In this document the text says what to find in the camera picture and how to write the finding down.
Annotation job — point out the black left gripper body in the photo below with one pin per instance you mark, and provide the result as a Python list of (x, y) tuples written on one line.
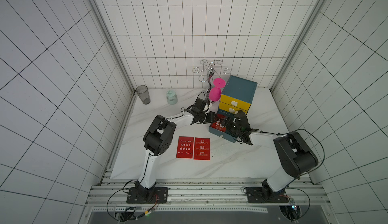
[(202, 117)]

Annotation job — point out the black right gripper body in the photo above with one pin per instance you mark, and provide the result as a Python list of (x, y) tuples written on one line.
[(232, 124)]

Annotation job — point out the red postcard large characters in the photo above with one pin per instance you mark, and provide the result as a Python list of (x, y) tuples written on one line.
[(216, 126)]

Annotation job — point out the teal bottom drawer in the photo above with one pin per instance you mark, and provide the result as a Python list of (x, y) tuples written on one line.
[(227, 135)]

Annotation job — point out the yellow drawer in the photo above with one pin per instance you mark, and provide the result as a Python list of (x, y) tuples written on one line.
[(230, 108), (236, 103)]

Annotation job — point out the yellow top drawer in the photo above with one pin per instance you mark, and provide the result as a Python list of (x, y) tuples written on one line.
[(236, 103)]

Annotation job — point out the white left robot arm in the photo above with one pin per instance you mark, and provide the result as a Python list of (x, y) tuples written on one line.
[(159, 136)]

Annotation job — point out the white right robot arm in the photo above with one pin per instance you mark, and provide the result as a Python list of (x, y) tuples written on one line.
[(296, 157)]

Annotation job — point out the teal drawer cabinet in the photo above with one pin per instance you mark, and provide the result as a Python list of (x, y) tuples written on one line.
[(240, 88)]

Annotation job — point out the pink silicone goblet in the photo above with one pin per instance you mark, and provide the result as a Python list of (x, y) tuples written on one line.
[(216, 91)]

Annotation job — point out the mint green jar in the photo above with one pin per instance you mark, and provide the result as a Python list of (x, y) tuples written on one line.
[(171, 97)]

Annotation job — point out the chrome cup holder stand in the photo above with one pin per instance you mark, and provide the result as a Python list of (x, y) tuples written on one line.
[(207, 72)]

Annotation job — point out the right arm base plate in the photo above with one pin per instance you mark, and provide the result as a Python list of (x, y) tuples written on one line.
[(265, 195)]

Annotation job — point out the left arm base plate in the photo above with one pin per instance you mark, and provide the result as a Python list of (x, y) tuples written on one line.
[(143, 196)]

